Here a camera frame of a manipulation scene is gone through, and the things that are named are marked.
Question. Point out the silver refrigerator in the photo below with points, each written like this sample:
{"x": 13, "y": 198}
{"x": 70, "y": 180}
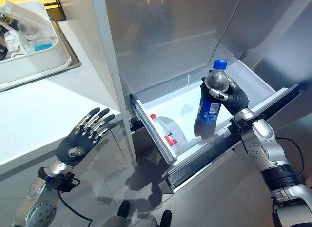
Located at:
{"x": 195, "y": 41}

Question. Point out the robot dark foot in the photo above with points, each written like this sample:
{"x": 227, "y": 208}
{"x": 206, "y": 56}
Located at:
{"x": 166, "y": 217}
{"x": 124, "y": 208}

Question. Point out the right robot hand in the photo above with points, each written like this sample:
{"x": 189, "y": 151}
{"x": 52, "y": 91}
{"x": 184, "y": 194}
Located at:
{"x": 235, "y": 96}

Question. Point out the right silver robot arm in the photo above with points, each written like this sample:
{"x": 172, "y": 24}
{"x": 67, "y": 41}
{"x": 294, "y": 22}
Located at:
{"x": 275, "y": 163}

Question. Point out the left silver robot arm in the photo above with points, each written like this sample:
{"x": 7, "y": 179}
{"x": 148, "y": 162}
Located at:
{"x": 39, "y": 195}

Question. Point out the blue sponge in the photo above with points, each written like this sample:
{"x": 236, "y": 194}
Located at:
{"x": 43, "y": 47}

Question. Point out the clear water bottle red label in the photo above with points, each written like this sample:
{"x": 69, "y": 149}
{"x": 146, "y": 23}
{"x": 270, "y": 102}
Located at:
{"x": 170, "y": 134}

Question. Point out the dark cola bottle blue label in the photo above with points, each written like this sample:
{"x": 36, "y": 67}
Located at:
{"x": 209, "y": 105}

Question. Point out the clear plastic bag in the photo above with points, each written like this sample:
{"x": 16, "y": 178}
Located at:
{"x": 17, "y": 29}

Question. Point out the stainless steel sink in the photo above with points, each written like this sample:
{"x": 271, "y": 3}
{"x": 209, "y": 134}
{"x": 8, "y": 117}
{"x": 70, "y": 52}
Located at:
{"x": 48, "y": 66}

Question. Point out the robot left dark foot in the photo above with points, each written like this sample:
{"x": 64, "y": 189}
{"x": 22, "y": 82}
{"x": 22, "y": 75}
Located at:
{"x": 124, "y": 208}

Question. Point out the white plastic tub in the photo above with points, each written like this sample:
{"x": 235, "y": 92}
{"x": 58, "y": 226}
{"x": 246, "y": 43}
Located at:
{"x": 31, "y": 51}

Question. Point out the open white refrigerator drawer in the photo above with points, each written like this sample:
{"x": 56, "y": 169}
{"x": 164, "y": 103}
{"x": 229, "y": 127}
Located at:
{"x": 207, "y": 129}

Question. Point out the white kitchen counter cabinet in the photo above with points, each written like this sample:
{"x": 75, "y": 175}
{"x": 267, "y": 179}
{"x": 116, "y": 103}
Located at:
{"x": 48, "y": 109}

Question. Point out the robot right dark foot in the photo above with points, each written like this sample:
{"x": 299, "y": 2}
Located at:
{"x": 166, "y": 217}

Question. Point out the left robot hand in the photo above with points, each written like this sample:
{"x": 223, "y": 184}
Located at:
{"x": 73, "y": 141}

